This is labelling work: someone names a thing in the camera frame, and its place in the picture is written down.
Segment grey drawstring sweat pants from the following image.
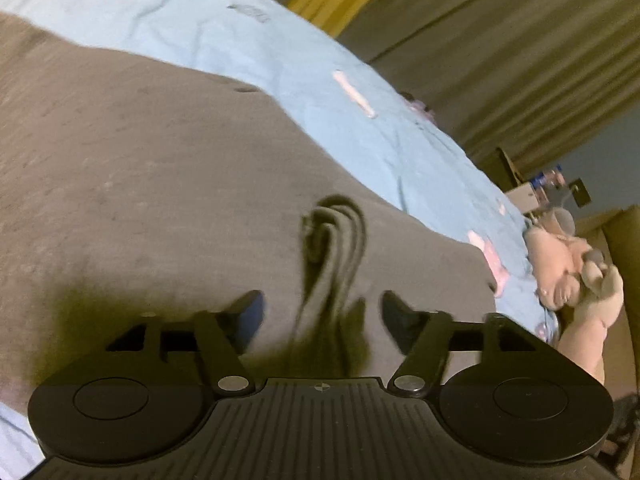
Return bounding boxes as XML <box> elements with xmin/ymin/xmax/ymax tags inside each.
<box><xmin>0</xmin><ymin>10</ymin><xmax>502</xmax><ymax>402</ymax></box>

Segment wooden shelf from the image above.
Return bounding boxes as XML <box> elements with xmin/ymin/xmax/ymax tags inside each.
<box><xmin>494</xmin><ymin>146</ymin><xmax>527</xmax><ymax>192</ymax></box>

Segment dark wall socket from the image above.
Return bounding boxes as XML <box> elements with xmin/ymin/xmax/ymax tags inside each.
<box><xmin>569</xmin><ymin>178</ymin><xmax>593</xmax><ymax>208</ymax></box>

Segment grey curtain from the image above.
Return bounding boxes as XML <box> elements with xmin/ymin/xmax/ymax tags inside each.
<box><xmin>334</xmin><ymin>0</ymin><xmax>640</xmax><ymax>182</ymax></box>

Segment blue printed bedsheet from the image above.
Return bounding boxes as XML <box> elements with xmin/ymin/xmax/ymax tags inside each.
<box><xmin>0</xmin><ymin>0</ymin><xmax>558</xmax><ymax>480</ymax></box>

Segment white box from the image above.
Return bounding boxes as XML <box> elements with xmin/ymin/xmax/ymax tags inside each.
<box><xmin>504</xmin><ymin>184</ymin><xmax>545</xmax><ymax>212</ymax></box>

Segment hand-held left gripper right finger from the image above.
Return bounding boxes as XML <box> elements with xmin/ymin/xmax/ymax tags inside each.
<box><xmin>381</xmin><ymin>290</ymin><xmax>542</xmax><ymax>398</ymax></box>

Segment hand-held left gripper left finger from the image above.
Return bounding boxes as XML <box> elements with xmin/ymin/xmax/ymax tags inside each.
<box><xmin>104</xmin><ymin>289</ymin><xmax>267</xmax><ymax>397</ymax></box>

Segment pink plush toy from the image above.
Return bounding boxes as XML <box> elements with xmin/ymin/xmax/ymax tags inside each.
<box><xmin>521</xmin><ymin>206</ymin><xmax>626</xmax><ymax>387</ymax></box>

